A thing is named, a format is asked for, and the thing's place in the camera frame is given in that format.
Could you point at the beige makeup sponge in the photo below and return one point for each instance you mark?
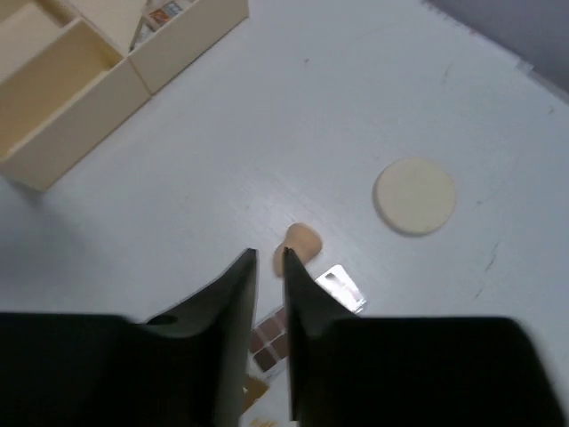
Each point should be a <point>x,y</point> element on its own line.
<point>303,240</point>

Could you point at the wooden organizer tray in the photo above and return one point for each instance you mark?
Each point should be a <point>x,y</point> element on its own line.
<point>68,79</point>

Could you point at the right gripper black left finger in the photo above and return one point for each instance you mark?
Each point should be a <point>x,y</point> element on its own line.
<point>184,367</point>

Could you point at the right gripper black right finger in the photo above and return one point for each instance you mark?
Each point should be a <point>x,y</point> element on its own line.
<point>348,370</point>

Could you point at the colourful small eyeshadow palette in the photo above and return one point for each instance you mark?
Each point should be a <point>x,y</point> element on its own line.
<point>161,12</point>

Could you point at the grey palette box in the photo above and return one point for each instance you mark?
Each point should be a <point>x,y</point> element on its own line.
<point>143,31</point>

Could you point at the round cream powder puff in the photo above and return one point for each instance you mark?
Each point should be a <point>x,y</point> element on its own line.
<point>414,196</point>

